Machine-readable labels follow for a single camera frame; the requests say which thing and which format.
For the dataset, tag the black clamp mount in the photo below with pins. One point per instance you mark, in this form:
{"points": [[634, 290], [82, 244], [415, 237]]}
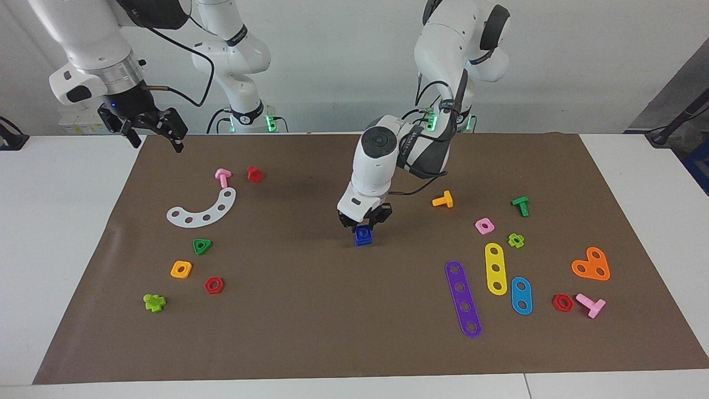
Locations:
{"points": [[11, 141]]}

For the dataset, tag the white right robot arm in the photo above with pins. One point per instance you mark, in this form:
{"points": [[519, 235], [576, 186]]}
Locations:
{"points": [[88, 39]]}

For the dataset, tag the red hex-head plastic screw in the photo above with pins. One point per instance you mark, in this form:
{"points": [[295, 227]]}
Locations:
{"points": [[254, 175]]}

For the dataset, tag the white curved five-hole plate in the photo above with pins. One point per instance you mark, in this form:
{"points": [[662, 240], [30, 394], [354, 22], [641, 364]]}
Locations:
{"points": [[198, 219]]}

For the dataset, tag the blue object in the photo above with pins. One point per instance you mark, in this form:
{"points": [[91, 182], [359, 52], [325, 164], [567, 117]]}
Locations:
{"points": [[699, 166]]}

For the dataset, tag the red hexagonal plastic nut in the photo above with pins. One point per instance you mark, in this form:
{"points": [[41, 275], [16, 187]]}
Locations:
{"points": [[556, 303], [208, 286]]}

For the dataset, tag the green plastic screw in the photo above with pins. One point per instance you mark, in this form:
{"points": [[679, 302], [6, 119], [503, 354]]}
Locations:
{"points": [[520, 202]]}

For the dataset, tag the green cross-shaped plastic nut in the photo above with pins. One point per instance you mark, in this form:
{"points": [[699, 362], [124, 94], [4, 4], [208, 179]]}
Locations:
{"points": [[512, 241]]}

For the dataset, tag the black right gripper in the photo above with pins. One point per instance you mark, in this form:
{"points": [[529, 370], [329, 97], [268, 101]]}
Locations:
{"points": [[127, 107]]}

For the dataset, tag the blue two-hole plastic plate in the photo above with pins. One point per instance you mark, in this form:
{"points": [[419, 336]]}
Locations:
{"points": [[521, 296]]}

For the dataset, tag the orange square plastic nut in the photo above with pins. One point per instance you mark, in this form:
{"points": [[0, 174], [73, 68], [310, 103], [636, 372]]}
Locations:
{"points": [[174, 272]]}

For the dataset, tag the lime cross-head plastic screw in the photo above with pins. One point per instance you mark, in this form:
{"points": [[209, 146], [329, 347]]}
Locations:
{"points": [[155, 303]]}

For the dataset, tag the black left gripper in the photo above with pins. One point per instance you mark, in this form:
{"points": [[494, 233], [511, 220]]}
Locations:
{"points": [[365, 216]]}

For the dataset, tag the green triangular plastic nut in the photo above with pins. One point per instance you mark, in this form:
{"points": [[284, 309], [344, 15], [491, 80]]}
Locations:
{"points": [[207, 244]]}

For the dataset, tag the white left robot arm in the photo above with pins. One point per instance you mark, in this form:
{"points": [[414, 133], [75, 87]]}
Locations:
{"points": [[374, 172]]}

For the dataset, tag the brown paper table mat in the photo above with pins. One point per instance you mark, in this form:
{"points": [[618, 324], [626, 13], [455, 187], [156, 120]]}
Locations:
{"points": [[332, 310]]}

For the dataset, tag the pink square plastic nut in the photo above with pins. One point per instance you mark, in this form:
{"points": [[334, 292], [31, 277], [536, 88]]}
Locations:
{"points": [[479, 229]]}

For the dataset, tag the black stand pole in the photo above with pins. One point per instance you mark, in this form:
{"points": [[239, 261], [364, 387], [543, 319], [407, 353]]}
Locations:
{"points": [[662, 136]]}

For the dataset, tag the purple four-hole plastic plate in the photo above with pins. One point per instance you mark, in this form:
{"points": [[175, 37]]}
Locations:
{"points": [[464, 297]]}

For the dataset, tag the blue square plastic nut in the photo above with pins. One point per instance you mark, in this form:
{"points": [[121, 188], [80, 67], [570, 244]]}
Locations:
{"points": [[360, 235]]}

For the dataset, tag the orange plastic screw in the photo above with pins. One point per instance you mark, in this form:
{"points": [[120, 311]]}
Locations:
{"points": [[441, 201]]}

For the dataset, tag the yellow three-hole plastic plate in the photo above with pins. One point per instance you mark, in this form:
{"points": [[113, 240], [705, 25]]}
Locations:
{"points": [[496, 259]]}

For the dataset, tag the blue triangle-head plastic screw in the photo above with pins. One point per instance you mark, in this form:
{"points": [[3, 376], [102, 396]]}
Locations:
{"points": [[363, 243]]}

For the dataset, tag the pink plastic screw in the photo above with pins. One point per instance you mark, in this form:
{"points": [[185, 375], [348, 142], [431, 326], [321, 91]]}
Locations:
{"points": [[223, 178], [594, 306]]}

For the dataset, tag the orange heart-shaped plastic plate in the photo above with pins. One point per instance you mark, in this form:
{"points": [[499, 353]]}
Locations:
{"points": [[590, 265]]}

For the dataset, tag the white box with yellow marks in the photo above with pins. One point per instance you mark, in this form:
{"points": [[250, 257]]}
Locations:
{"points": [[77, 124]]}

